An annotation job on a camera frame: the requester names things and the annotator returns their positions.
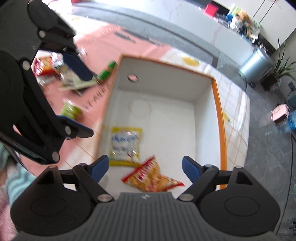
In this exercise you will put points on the pink table mat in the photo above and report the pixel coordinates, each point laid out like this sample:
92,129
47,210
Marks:
99,47

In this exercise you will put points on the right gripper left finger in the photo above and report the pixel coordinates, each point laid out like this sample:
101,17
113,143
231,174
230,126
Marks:
89,176

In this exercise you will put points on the green sausage stick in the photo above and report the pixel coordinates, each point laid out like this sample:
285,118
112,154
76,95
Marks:
106,72

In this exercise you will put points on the yellow America snack bag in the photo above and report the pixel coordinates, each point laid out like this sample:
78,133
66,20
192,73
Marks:
124,146

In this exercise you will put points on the pink small heater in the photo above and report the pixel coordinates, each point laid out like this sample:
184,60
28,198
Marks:
280,113

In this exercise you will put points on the red chips bag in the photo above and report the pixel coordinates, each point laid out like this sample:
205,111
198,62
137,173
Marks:
44,66

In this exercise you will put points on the red Mimi fries snack bag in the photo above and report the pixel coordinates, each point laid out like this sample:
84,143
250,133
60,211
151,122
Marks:
148,178

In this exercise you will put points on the green snack bag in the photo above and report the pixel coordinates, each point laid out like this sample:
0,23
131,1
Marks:
71,111

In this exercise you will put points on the silver trash can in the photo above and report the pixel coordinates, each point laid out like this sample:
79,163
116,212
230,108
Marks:
256,66

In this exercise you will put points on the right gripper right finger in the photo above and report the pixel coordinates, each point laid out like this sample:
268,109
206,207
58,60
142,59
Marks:
202,178

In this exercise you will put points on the orange white cardboard box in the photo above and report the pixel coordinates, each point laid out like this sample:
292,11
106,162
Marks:
177,108

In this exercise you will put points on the white tv cabinet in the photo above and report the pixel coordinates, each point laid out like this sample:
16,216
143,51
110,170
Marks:
179,24

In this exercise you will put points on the lemon print tablecloth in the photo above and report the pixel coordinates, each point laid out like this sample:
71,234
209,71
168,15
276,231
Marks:
234,103

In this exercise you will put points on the potted green plant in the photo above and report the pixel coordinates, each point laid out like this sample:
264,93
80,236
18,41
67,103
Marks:
282,68

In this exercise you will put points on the pink red box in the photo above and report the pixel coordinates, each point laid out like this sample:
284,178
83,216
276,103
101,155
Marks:
211,10

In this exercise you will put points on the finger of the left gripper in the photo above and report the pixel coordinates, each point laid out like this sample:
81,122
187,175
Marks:
74,129
59,39

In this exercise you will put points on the plush toy bouquet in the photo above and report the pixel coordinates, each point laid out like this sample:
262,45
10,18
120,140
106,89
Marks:
240,22

